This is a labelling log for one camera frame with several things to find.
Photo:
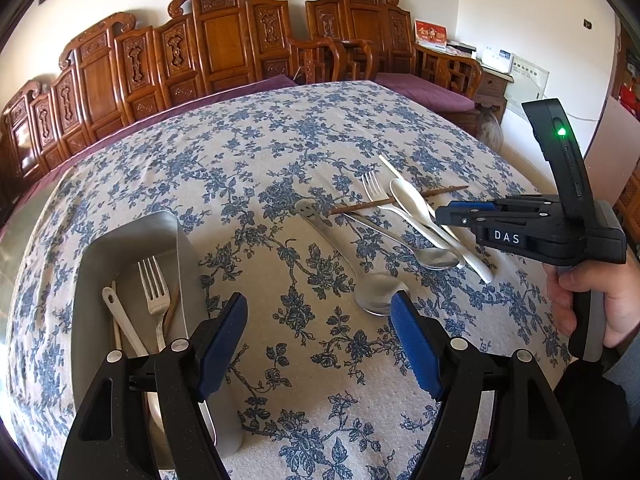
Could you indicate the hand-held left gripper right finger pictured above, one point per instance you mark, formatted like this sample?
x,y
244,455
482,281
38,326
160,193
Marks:
x,y
412,345

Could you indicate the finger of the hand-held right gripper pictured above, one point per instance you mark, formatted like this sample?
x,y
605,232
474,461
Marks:
x,y
460,216
525,203

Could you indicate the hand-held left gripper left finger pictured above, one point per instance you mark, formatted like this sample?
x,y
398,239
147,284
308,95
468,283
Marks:
x,y
222,345

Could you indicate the plain metal spoon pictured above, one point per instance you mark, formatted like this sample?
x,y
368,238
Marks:
x,y
437,258

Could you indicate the white spoon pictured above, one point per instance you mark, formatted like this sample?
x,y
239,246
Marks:
x,y
125,325
407,195

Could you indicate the brown chopstick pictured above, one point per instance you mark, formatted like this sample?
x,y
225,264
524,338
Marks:
x,y
350,208
172,312

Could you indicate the metal fork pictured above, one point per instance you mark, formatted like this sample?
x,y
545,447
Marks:
x,y
372,190
155,305

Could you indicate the ivory chopstick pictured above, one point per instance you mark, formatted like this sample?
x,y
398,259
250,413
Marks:
x,y
390,166
118,337

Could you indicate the rectangular metal tray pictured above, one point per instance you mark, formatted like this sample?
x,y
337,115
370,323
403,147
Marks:
x,y
90,290

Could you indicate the person's right forearm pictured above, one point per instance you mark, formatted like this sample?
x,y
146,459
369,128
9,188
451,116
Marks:
x,y
622,366

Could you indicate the person's right hand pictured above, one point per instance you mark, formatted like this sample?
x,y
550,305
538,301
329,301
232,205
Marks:
x,y
622,305

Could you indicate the wooden side table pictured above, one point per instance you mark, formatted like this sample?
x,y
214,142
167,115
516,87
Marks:
x,y
492,91

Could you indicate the purple armchair cushion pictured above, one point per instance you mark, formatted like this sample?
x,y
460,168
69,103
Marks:
x,y
425,91

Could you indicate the white telephone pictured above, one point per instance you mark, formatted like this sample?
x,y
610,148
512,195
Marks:
x,y
497,59

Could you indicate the tissue box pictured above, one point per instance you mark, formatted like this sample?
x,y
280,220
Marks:
x,y
460,48

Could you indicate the blue floral tablecloth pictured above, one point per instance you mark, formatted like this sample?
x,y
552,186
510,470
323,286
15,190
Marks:
x,y
300,160

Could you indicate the red desk calendar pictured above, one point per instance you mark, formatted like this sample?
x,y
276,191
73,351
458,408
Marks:
x,y
430,35

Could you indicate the carved wooden armchair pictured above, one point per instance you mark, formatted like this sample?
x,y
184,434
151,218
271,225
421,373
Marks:
x,y
370,15

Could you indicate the purple sofa cushion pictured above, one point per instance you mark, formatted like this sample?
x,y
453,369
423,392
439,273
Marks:
x,y
225,94

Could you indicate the carved wooden sofa bench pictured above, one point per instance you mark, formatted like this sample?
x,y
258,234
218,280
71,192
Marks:
x,y
220,45

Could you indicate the white wall panel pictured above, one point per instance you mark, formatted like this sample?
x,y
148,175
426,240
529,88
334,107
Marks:
x,y
527,87

